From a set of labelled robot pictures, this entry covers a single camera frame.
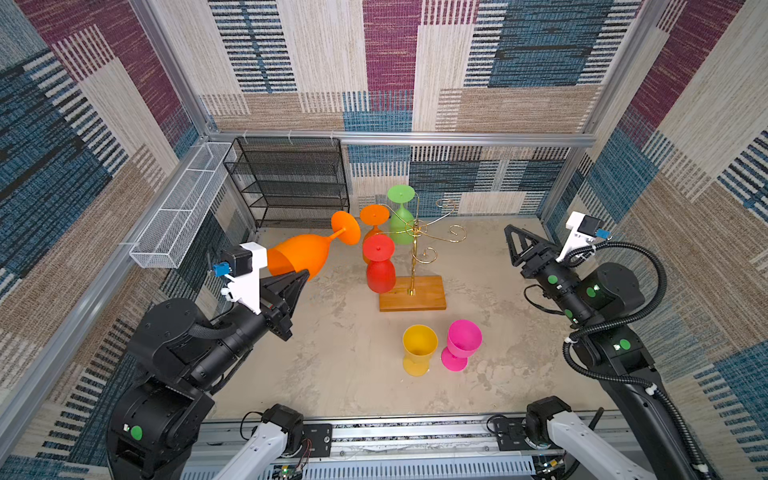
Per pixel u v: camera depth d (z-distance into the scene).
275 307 0.40
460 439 0.76
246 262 0.38
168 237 0.92
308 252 0.52
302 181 1.11
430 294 0.99
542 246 0.51
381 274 0.76
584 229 0.50
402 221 0.85
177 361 0.33
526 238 0.53
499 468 0.74
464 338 0.79
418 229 0.76
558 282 0.51
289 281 0.45
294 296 0.47
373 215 0.76
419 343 0.79
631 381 0.42
